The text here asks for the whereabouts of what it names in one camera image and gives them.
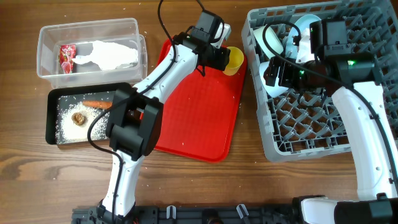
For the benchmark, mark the clear plastic bin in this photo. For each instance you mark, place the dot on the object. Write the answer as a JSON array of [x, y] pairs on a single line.
[[82, 34]]

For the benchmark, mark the white napkin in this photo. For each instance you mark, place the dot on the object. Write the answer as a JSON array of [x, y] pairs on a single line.
[[108, 55]]

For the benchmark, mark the orange carrot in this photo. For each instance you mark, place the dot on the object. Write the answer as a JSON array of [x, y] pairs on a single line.
[[98, 104]]

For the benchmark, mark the grey dishwasher rack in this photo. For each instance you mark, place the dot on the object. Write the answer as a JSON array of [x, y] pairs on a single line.
[[295, 126]]

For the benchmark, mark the black waste tray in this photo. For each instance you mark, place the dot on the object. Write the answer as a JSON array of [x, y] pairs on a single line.
[[61, 99]]

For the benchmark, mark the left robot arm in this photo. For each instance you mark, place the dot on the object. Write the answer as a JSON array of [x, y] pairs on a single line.
[[135, 116]]

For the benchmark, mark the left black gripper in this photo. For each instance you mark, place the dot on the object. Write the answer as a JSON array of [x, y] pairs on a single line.
[[222, 60]]

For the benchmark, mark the large light blue plate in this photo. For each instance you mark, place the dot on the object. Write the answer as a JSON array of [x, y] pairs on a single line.
[[302, 23]]

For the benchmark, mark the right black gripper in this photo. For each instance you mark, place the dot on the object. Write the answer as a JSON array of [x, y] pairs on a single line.
[[285, 67]]

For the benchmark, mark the mint green bowl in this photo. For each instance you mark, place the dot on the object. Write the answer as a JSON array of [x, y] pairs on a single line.
[[272, 40]]

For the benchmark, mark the red plastic tray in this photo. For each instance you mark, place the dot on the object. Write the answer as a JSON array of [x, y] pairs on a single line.
[[199, 116]]

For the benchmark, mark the small light blue bowl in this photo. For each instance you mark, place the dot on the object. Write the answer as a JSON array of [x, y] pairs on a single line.
[[273, 91]]

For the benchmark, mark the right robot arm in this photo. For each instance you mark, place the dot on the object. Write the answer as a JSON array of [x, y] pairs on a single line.
[[353, 82]]

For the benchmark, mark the red snack wrapper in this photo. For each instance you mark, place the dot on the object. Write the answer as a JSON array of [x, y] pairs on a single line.
[[66, 55]]

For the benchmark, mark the yellow plastic cup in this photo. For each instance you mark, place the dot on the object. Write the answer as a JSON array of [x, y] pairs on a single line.
[[236, 59]]

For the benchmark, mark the brown food scrap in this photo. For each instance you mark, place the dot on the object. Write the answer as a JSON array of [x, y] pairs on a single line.
[[78, 119]]

